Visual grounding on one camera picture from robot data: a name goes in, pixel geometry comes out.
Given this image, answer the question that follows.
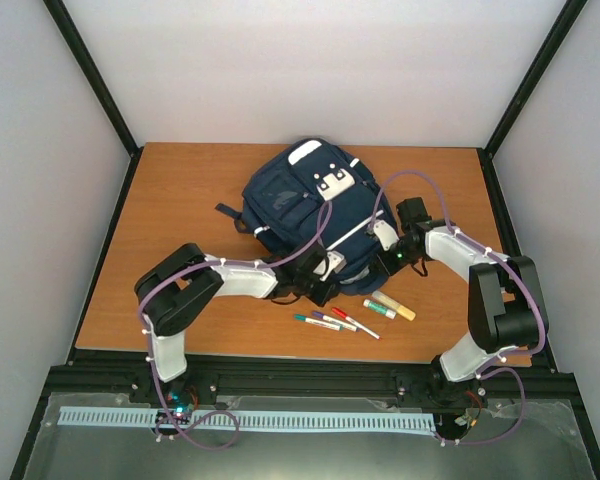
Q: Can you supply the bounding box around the navy blue student backpack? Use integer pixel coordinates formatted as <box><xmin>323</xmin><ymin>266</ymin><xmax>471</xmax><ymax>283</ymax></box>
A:
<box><xmin>216</xmin><ymin>138</ymin><xmax>397</xmax><ymax>295</ymax></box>

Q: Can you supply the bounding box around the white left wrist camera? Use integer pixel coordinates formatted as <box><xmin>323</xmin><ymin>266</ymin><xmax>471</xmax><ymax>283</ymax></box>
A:
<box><xmin>313</xmin><ymin>251</ymin><xmax>346</xmax><ymax>281</ymax></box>

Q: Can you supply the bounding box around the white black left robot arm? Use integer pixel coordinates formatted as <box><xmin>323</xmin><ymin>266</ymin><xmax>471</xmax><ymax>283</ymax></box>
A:
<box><xmin>134</xmin><ymin>243</ymin><xmax>346</xmax><ymax>403</ymax></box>

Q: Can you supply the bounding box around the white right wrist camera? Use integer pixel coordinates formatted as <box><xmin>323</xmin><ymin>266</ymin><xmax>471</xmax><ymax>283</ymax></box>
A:
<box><xmin>370</xmin><ymin>220</ymin><xmax>399</xmax><ymax>251</ymax></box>

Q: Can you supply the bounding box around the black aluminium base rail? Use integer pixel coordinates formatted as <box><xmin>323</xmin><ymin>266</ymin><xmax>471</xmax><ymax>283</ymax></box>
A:
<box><xmin>40</xmin><ymin>350</ymin><xmax>583</xmax><ymax>413</ymax></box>

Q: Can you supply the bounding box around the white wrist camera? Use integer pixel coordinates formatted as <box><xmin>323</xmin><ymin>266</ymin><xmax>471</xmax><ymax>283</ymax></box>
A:
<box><xmin>370</xmin><ymin>220</ymin><xmax>399</xmax><ymax>251</ymax></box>
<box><xmin>313</xmin><ymin>251</ymin><xmax>346</xmax><ymax>281</ymax></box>

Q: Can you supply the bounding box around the yellow highlighter pen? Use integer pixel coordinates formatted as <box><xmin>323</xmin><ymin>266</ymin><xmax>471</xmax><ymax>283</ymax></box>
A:
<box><xmin>371</xmin><ymin>290</ymin><xmax>416</xmax><ymax>321</ymax></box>

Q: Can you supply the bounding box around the light blue slotted cable duct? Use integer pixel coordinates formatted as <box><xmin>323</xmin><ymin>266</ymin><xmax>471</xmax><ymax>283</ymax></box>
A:
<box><xmin>57</xmin><ymin>406</ymin><xmax>435</xmax><ymax>435</ymax></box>

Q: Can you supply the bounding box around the purple capped marker pen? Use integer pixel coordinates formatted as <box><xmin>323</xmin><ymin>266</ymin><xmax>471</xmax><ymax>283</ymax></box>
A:
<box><xmin>312</xmin><ymin>311</ymin><xmax>358</xmax><ymax>332</ymax></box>

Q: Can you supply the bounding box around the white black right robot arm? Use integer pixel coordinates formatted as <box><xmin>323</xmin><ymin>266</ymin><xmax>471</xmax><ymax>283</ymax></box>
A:
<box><xmin>369</xmin><ymin>197</ymin><xmax>548</xmax><ymax>407</ymax></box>

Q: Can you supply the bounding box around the green label glue stick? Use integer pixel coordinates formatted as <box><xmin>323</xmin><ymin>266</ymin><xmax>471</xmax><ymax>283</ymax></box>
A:
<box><xmin>363</xmin><ymin>299</ymin><xmax>396</xmax><ymax>319</ymax></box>

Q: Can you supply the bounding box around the green capped marker pen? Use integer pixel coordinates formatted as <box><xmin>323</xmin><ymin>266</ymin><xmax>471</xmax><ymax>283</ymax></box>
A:
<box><xmin>293</xmin><ymin>314</ymin><xmax>342</xmax><ymax>331</ymax></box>

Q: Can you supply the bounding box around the red capped marker pen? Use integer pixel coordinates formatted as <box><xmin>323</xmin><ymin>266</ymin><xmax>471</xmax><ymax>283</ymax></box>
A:
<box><xmin>331</xmin><ymin>307</ymin><xmax>380</xmax><ymax>340</ymax></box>

